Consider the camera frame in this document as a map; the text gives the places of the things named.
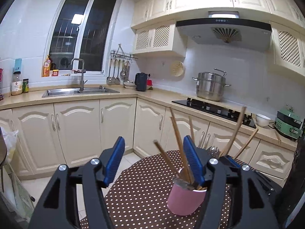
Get brown polka dot tablecloth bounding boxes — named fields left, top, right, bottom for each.
left=79, top=149, right=253, bottom=229

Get wooden chopstick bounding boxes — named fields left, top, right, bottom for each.
left=220, top=106, right=247, bottom=157
left=170, top=107, right=193, bottom=184
left=189, top=116, right=195, bottom=143
left=153, top=140, right=183, bottom=179
left=234, top=128, right=258, bottom=160

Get steel steamer pot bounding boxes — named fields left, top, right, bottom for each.
left=192, top=68, right=230, bottom=101

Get hanging utensil rack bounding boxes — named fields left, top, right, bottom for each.
left=106, top=44, right=138, bottom=85

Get dark flat spatula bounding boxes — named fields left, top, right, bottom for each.
left=173, top=177, right=195, bottom=191

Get upper cream cabinets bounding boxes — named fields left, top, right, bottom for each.
left=131, top=0, right=304, bottom=75

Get steel sink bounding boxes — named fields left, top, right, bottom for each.
left=42, top=86, right=119, bottom=98

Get glass jar white label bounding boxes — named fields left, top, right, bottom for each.
left=11, top=71, right=23, bottom=96

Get cream cabinets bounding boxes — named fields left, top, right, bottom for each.
left=0, top=96, right=297, bottom=179
left=131, top=0, right=304, bottom=75

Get steel faucet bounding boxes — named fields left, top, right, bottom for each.
left=70, top=58, right=88, bottom=92

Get black electric kettle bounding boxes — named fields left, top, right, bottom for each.
left=134, top=72, right=148, bottom=92

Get white bowl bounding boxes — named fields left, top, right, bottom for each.
left=255, top=114, right=271, bottom=127

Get range hood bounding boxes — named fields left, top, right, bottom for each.
left=176, top=12, right=272, bottom=52

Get lower cream cabinets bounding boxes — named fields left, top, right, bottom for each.
left=0, top=96, right=297, bottom=179

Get metal fork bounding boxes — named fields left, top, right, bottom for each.
left=207, top=146, right=221, bottom=160

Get green electric cooker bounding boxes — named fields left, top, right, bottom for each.
left=274, top=105, right=302, bottom=141

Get window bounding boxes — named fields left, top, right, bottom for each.
left=47, top=0, right=117, bottom=73

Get orange detergent bottle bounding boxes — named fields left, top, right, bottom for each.
left=42, top=55, right=52, bottom=77

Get pink utensil holder cup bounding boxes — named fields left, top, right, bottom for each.
left=167, top=178, right=207, bottom=216

